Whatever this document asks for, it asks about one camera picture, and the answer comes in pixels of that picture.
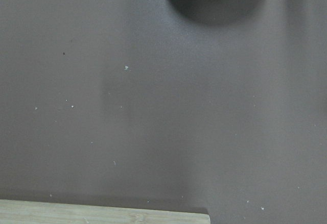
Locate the bamboo cutting board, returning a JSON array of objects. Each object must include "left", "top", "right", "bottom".
[{"left": 1, "top": 200, "right": 211, "bottom": 223}]

